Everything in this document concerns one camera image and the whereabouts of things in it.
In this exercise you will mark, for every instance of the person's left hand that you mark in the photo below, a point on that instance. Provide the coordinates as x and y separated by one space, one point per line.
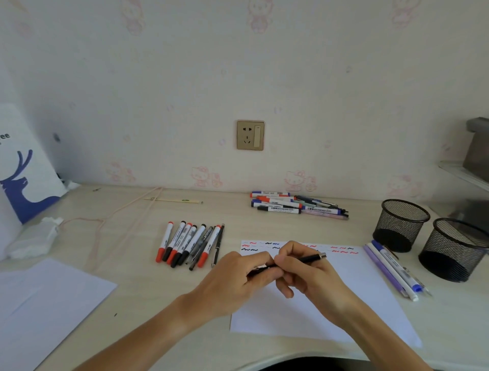
225 286

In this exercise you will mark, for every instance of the person's right hand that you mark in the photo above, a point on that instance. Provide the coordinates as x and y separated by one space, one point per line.
321 286

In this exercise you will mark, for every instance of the black slim pen silver tip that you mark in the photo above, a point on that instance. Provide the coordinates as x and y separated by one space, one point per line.
315 257
217 245

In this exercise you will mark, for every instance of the red-capped white marker pen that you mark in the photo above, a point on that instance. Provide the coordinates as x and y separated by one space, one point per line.
182 240
165 242
210 246

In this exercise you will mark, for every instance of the white paper sheet with squiggles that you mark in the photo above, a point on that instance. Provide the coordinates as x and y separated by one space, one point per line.
374 305

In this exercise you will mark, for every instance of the purple slim pen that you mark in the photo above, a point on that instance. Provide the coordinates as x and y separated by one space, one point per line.
385 271

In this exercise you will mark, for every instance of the blue-capped white marker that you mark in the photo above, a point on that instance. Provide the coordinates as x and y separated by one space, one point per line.
378 246

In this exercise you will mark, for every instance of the white slim pen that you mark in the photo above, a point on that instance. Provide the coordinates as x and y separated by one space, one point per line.
392 272

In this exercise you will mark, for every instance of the pile of assorted pens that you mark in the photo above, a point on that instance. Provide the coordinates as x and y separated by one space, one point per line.
275 204

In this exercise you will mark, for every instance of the wooden pencil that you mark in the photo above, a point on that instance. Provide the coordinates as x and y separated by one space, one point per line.
418 282

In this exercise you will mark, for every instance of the black mesh cup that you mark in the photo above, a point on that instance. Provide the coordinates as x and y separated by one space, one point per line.
451 252
401 225

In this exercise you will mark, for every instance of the person's left forearm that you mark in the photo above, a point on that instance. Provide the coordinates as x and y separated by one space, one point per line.
130 344

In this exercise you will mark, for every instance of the light wooden table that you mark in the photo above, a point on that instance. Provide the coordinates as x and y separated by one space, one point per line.
141 290

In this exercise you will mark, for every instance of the paper-wrapped chopsticks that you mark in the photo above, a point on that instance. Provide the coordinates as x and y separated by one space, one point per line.
172 200

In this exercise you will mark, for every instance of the clear acrylic rack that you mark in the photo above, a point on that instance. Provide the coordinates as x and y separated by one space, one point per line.
462 174

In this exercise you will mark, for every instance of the blank white paper sheet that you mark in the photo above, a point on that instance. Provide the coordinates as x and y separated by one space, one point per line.
46 309

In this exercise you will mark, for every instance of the small white scrap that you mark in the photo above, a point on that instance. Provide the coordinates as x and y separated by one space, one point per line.
72 185

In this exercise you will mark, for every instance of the crumpled white tissue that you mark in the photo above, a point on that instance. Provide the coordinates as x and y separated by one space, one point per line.
32 240

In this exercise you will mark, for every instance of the white plastic bag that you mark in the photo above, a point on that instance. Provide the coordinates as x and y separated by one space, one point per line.
23 164

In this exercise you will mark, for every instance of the gold wall socket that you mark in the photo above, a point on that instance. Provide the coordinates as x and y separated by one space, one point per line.
245 135

